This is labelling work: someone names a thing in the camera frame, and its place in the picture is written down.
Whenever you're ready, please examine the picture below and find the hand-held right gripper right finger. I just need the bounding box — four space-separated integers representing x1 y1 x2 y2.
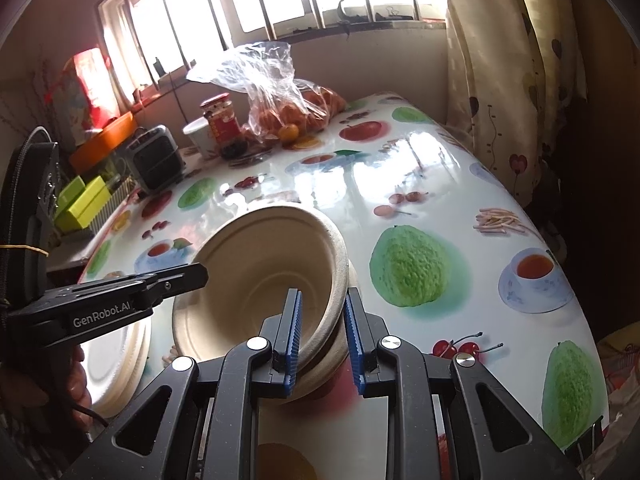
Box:
345 287 581 480

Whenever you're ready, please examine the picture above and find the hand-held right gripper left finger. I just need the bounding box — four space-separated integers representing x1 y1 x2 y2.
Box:
60 289 303 480

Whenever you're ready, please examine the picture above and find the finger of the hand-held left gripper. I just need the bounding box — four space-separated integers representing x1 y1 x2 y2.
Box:
120 262 209 306

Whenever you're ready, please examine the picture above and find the beige paper bowl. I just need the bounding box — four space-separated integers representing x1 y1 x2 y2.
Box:
172 205 342 367
172 204 362 403

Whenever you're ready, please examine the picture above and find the white paper plate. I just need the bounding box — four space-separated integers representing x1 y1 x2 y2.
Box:
82 320 149 411
95 327 154 421

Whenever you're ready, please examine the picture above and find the person's left hand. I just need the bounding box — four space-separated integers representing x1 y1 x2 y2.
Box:
0 346 93 413

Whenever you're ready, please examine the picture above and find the striped cardboard box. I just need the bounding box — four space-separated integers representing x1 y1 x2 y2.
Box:
90 179 137 237

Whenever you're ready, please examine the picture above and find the large green box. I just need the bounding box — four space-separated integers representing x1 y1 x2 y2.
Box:
54 180 114 232

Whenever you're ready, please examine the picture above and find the grey space heater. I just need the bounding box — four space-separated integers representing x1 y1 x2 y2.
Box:
126 124 185 196

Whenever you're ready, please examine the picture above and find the small green box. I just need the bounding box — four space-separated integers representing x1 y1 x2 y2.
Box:
55 176 89 212

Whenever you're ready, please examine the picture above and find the white plastic tub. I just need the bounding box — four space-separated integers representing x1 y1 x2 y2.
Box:
182 117 222 159

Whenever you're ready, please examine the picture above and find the orange box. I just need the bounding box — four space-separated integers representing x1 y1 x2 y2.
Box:
68 112 139 172

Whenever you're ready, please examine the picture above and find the glass jar with red label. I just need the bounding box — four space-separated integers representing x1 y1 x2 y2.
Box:
200 93 247 159

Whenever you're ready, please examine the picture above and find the fruit print tablecloth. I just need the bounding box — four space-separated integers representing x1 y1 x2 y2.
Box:
77 91 613 480

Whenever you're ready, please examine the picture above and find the clear plastic bag of oranges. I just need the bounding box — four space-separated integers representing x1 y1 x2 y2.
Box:
186 42 349 148

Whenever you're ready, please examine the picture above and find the red printed bag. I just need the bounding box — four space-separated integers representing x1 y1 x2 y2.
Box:
52 47 122 137

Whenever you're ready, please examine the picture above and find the metal binder clip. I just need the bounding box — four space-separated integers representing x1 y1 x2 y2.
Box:
564 414 609 462

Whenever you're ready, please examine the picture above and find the patterned beige curtain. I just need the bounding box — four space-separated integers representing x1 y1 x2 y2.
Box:
431 0 593 213

